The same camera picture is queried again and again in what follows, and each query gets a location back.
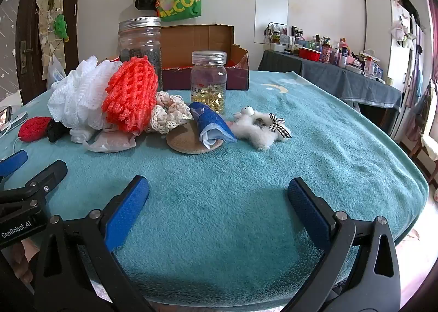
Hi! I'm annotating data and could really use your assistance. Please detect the red scrunchie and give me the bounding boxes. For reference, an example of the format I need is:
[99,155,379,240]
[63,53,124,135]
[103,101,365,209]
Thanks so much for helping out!
[18,116,53,142]

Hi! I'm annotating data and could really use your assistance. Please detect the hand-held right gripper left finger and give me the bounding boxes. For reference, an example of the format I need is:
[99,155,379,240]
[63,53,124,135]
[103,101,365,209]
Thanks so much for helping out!
[34,175,161,312]

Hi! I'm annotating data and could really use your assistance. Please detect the dark wooden door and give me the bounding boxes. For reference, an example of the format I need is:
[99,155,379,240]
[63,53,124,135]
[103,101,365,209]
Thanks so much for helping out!
[15,0,84,105]

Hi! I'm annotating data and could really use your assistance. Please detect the metal door handle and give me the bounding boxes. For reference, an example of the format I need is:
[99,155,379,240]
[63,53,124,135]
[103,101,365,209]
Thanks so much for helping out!
[20,41,33,75]

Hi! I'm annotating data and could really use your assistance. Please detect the white mesh bath pouf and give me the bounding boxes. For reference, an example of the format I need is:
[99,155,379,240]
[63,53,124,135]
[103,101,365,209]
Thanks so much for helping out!
[47,55,123,131]

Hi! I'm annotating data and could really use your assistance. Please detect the orange foam mesh net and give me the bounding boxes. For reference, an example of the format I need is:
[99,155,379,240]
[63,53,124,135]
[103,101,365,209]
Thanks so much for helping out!
[102,55,159,135]

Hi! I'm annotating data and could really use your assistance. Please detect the white fluffy star hair clip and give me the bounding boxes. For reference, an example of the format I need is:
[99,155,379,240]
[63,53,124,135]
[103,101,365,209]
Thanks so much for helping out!
[233,106,293,151]

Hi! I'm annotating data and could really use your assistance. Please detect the black scrunchie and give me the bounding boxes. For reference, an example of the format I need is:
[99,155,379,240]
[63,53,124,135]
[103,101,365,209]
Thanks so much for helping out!
[46,120,72,143]

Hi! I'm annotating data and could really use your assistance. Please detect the wall mirror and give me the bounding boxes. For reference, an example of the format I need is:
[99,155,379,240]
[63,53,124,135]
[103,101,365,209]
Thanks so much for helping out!
[254,0,290,44]

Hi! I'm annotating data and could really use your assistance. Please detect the white fabric sachet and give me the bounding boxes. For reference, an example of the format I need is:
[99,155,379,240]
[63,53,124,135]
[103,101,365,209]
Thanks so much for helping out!
[84,129,137,153]

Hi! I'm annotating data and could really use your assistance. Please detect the clear plastic bag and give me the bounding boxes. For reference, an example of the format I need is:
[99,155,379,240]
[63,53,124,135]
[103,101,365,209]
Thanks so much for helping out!
[46,54,67,88]

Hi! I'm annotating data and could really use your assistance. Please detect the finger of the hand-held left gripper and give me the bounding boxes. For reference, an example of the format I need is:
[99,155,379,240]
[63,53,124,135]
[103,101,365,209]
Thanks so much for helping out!
[0,160,68,220]
[0,149,28,189]

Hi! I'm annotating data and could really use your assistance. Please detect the green plush frog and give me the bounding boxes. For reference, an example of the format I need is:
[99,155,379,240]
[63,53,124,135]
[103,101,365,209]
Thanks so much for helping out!
[54,14,70,42]

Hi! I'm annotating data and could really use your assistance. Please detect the row of toiletry bottles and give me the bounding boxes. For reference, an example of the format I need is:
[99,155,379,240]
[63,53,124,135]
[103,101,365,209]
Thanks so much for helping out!
[263,23,394,85]

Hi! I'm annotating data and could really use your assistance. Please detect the blue sponge cloth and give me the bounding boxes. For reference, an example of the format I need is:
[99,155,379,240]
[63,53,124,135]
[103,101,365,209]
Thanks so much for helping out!
[189,102,237,150]

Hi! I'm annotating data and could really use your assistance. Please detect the clear bottle of yellow capsules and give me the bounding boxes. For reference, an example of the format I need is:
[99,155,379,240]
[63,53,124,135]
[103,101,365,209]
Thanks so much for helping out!
[190,51,228,116]

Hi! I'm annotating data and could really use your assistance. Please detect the white cloth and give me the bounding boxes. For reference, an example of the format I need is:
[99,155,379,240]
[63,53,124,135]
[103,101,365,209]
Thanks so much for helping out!
[69,126,94,145]

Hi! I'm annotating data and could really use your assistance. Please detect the cardboard box with red lining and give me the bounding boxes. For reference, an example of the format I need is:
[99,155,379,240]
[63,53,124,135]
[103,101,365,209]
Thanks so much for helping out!
[103,24,250,91]

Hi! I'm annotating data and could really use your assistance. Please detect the round cork coaster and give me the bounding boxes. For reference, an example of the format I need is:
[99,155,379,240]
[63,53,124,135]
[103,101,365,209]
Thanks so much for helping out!
[166,120,223,154]

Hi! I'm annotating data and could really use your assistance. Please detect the table with grey cloth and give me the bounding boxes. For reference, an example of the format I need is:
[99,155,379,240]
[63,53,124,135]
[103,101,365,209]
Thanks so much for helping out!
[258,49,404,135]

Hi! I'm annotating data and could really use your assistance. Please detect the beige hanging wall organizer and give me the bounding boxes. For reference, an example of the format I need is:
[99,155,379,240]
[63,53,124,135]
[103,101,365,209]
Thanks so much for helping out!
[36,0,69,70]

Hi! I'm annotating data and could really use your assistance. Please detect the red plastic basin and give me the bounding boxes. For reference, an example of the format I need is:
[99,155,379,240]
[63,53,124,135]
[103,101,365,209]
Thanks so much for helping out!
[299,47,322,61]

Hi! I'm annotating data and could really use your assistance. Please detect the glass jar with metal lid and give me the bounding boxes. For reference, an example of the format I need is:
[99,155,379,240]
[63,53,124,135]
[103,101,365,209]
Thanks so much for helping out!
[118,17,163,94]

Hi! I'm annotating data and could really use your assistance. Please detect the smartphone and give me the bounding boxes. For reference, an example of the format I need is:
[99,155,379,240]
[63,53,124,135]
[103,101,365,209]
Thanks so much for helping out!
[0,106,12,129]

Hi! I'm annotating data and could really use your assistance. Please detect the cream crochet scrunchie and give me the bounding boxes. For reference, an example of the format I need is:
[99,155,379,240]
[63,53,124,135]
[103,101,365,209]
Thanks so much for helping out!
[144,91,194,135]

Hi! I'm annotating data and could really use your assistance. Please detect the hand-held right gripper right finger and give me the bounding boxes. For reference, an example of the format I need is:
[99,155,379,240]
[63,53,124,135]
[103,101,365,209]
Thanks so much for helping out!
[284,177,401,312]

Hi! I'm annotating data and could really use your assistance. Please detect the white artificial flowers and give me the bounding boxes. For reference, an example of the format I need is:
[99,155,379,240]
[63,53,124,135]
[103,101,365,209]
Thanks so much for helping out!
[390,14,418,49]

